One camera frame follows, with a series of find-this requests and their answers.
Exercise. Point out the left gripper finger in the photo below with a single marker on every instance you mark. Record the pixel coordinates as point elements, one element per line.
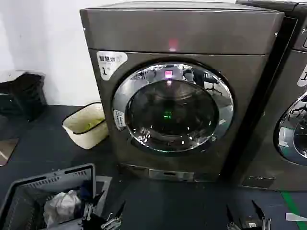
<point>94,203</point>
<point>115,215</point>

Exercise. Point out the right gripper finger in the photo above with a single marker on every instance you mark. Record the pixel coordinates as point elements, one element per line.
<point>261,213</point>
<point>231,218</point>

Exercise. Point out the dark blue garment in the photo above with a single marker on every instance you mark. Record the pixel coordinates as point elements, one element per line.
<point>86,191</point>

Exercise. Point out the green floor tape strip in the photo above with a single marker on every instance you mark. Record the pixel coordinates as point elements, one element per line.
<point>291,208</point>

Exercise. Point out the white crumpled cloth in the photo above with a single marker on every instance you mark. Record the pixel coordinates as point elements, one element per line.
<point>61,206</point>

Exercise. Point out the grey floor tape piece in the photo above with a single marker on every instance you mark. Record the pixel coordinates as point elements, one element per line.
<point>296,216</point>

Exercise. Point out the grey plastic laundry basket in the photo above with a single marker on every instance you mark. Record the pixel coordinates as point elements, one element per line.
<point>21,191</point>

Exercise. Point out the cream plastic basket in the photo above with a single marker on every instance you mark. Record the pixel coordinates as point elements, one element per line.
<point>84,124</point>

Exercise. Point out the round glass dryer door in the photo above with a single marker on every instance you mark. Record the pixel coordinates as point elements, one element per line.
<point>295,134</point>
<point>172,115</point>

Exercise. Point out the grey front-load dryer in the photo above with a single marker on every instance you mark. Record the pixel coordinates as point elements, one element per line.
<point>263,119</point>
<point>168,31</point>

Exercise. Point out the brown floor mat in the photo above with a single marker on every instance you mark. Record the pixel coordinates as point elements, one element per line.
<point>7,151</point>

